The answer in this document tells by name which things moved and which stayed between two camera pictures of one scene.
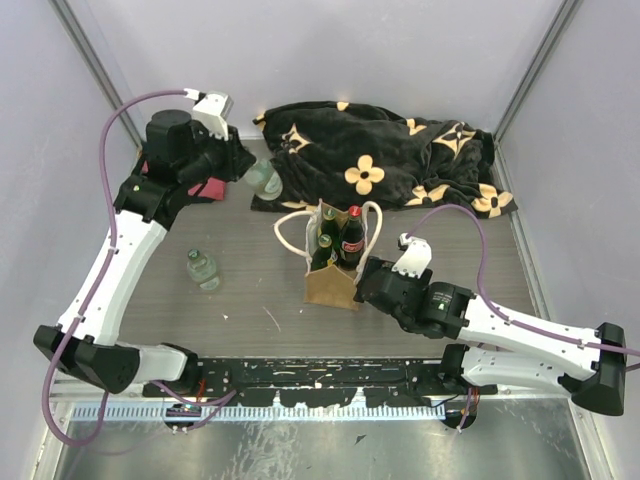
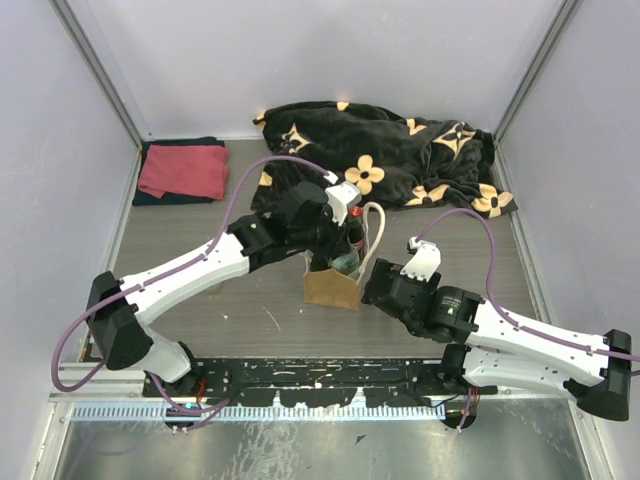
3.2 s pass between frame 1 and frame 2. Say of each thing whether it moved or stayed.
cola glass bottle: stayed
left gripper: moved
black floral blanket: stayed
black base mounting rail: stayed
